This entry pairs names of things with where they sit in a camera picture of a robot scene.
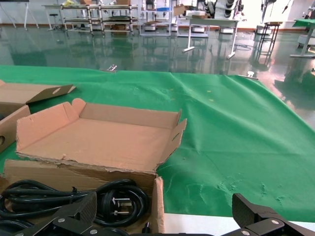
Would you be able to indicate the cardboard box with neat lid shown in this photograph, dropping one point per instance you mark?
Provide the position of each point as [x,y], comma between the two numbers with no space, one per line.
[14,93]

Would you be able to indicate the cardboard box with torn lid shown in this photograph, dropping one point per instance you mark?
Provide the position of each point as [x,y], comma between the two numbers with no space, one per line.
[98,140]

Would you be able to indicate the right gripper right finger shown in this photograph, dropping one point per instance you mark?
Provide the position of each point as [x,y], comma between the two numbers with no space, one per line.
[256,216]

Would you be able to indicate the white frame rack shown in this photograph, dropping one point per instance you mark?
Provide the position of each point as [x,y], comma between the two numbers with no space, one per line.
[169,17]

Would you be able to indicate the white workbench table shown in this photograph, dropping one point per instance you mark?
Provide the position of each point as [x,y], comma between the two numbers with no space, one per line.
[211,20]

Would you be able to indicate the green table cloth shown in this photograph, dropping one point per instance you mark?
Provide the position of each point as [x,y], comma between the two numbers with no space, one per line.
[233,135]

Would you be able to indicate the blue tray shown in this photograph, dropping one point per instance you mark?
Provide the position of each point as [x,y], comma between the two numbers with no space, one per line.
[163,9]

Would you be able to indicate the grey metal shelf rack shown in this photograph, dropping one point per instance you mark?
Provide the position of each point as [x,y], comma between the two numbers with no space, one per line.
[115,20]

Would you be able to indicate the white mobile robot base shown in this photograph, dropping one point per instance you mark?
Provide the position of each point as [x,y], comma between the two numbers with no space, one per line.
[227,30]
[261,29]
[198,29]
[310,41]
[149,27]

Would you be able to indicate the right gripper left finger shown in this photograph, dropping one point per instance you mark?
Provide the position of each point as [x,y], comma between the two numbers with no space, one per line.
[73,218]

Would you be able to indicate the yellow bag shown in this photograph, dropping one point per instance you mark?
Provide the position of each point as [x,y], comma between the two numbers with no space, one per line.
[68,3]

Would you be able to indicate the small tilted cardboard box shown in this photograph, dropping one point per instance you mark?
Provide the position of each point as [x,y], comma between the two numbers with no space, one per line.
[179,10]

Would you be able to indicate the brown carton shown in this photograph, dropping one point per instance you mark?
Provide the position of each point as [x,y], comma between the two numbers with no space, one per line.
[123,2]

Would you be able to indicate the green topped table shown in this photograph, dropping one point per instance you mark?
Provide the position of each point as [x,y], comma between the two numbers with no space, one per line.
[305,22]

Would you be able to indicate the black round stool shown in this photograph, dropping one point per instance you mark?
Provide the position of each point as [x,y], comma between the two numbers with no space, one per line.
[53,15]

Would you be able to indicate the silver table clamp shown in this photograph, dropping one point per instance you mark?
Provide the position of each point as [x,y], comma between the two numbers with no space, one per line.
[110,68]
[250,74]

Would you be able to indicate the black tall stool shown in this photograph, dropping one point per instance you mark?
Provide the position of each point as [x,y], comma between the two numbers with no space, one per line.
[272,23]

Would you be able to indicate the flat brown box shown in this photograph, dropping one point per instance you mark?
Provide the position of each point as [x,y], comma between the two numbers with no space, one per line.
[199,17]

